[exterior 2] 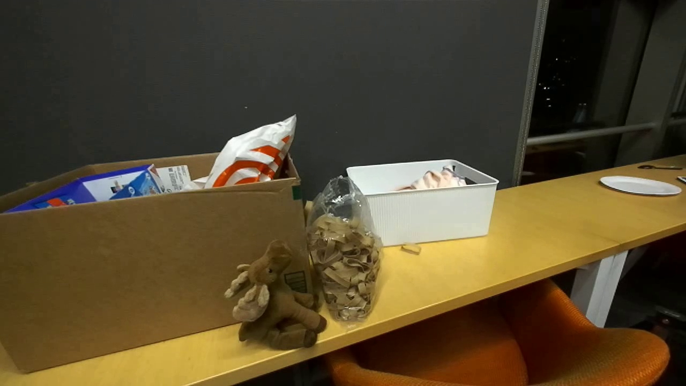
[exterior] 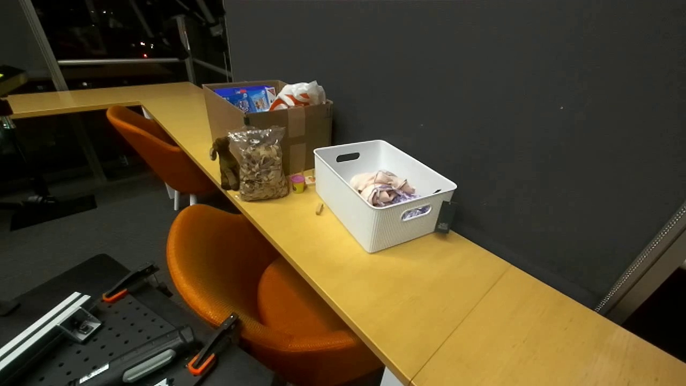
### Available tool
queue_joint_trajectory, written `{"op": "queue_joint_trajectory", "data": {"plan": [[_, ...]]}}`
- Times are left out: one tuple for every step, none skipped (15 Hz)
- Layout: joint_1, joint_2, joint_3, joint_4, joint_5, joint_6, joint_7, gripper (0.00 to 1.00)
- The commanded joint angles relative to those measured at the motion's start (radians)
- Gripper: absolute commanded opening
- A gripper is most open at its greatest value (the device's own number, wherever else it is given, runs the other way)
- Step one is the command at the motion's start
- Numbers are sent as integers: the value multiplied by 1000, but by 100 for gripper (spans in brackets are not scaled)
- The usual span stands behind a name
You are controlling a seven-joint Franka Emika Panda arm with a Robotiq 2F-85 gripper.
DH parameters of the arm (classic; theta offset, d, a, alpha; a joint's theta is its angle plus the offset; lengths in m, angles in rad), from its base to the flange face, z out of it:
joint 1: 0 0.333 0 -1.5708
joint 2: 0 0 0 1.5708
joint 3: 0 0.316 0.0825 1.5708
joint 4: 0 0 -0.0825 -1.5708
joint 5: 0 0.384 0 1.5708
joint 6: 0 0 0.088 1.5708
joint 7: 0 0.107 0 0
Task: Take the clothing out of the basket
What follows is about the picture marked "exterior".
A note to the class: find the pale pink clothing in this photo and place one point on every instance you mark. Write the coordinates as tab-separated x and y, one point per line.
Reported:
375	184

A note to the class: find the white plastic basket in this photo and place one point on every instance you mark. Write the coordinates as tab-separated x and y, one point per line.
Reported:
372	226

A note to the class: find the small pink yellow object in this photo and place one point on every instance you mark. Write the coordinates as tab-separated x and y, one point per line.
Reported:
300	181

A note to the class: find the brown cardboard box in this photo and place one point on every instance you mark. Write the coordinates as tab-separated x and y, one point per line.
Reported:
306	131

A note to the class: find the clear bag of brown chips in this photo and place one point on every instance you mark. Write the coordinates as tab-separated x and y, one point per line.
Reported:
259	168

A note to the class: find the red white plastic bag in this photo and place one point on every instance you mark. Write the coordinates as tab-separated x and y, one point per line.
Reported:
300	92

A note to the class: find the brown plush moose toy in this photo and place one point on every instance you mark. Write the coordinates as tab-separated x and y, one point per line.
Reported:
228	168

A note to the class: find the blue white package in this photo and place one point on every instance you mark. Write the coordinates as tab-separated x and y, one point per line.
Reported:
242	97

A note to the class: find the orange upholstered chair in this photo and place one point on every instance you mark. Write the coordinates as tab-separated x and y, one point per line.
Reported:
153	146
215	263

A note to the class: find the white table leg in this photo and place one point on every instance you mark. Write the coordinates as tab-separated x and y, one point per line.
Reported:
391	378

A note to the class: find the orange black clamp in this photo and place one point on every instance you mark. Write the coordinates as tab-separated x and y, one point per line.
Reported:
125	285
211	349

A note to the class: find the grey window railing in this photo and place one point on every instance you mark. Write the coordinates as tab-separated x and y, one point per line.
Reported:
121	61

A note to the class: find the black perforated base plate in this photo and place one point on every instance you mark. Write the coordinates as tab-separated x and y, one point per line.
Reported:
108	334

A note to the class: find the grey door frame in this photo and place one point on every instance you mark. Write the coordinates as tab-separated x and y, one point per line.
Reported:
643	268

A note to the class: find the silver aluminium rail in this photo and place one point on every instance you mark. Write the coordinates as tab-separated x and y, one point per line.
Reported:
39	328

